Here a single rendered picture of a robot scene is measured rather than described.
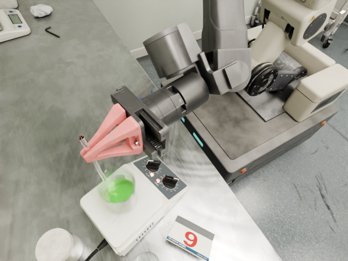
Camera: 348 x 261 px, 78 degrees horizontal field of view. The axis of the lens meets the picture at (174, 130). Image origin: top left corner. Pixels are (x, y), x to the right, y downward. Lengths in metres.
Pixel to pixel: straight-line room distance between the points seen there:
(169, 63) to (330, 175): 1.54
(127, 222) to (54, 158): 0.29
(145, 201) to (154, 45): 0.28
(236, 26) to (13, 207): 0.58
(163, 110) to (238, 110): 0.97
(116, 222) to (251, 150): 0.82
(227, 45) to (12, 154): 0.58
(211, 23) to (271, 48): 0.73
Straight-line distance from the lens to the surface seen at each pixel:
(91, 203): 0.46
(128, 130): 0.27
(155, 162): 0.50
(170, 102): 0.31
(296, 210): 1.52
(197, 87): 0.33
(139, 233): 0.46
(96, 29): 1.03
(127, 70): 0.81
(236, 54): 0.36
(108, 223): 0.45
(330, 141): 1.92
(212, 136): 1.10
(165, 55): 0.32
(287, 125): 1.30
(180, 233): 0.50
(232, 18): 0.37
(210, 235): 0.53
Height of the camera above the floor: 1.27
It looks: 56 degrees down
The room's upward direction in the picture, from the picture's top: 5 degrees clockwise
